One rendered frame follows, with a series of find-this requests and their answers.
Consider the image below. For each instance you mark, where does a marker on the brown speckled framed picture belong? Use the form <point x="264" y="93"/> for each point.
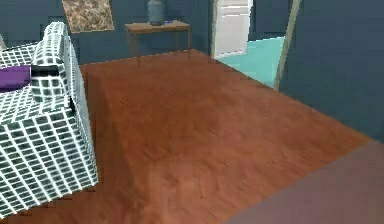
<point x="88" y="15"/>

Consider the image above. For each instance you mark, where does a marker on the brown wooden side table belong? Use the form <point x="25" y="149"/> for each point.
<point x="156" y="27"/>

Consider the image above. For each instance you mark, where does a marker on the black remote control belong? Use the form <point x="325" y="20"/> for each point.
<point x="45" y="70"/>

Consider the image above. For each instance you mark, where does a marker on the small blue flat object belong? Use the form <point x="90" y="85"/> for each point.
<point x="169" y="22"/>

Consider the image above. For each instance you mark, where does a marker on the white checked sofa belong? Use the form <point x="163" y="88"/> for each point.
<point x="43" y="146"/>

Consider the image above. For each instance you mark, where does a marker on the white room door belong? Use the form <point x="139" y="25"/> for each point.
<point x="231" y="28"/>

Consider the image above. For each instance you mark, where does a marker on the grey blue vase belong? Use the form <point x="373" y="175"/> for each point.
<point x="156" y="11"/>

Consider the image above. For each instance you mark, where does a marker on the purple cushion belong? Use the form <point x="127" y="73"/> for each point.
<point x="13" y="77"/>

